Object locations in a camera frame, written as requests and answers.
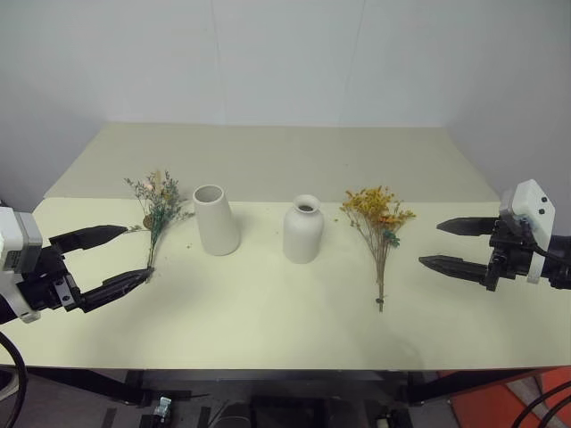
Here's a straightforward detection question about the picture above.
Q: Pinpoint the yellow dried flower bunch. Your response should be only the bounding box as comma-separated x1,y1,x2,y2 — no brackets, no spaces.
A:
339,185,418,315

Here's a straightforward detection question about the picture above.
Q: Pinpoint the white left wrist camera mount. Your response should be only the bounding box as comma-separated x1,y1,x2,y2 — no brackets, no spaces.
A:
0,207,44,325

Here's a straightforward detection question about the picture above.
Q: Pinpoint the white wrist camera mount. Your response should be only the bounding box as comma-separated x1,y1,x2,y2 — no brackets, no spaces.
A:
0,207,44,325
498,179,557,284

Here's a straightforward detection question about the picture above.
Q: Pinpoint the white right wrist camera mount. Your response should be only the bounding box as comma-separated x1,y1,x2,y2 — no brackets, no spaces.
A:
498,179,557,284

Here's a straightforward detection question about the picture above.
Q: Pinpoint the dark rounded shape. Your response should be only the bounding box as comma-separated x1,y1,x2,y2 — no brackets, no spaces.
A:
217,400,256,428

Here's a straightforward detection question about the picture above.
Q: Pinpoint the red floor panel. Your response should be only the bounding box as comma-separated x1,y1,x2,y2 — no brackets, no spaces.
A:
449,369,571,428

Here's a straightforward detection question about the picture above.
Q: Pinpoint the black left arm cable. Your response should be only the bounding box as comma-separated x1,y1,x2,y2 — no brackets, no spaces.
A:
0,330,29,428

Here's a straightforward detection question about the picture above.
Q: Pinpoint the white conical vase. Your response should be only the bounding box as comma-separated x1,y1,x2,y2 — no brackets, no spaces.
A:
192,183,243,258

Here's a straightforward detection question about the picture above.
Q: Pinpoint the black table frame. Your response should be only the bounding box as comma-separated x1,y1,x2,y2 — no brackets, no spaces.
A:
24,366,552,407

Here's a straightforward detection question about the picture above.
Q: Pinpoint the green dried flower bunch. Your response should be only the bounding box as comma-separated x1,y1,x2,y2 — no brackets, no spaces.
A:
123,168,195,283

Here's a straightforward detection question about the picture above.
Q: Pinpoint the white bottle-shaped vase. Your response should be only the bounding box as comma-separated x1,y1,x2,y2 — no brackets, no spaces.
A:
283,193,325,265

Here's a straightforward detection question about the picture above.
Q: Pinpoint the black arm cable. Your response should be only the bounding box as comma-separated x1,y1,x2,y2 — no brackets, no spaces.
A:
0,330,29,428
502,378,571,428

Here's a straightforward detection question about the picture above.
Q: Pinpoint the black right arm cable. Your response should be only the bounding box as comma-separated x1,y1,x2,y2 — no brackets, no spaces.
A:
502,378,571,428

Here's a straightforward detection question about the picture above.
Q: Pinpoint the small metal clamp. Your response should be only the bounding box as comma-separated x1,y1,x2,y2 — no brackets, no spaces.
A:
153,395,174,421

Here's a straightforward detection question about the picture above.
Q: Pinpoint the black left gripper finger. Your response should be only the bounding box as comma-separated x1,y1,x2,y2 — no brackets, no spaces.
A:
79,267,155,314
48,225,129,255

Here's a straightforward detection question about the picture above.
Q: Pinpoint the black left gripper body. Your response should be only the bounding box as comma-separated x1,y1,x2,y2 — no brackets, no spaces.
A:
17,243,84,314

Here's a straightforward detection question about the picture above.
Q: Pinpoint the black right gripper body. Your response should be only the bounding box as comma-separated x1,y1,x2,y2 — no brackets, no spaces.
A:
484,217,543,293

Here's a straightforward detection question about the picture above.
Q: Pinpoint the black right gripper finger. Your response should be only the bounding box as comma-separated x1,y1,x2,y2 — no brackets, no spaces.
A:
418,254,492,287
435,216,499,238

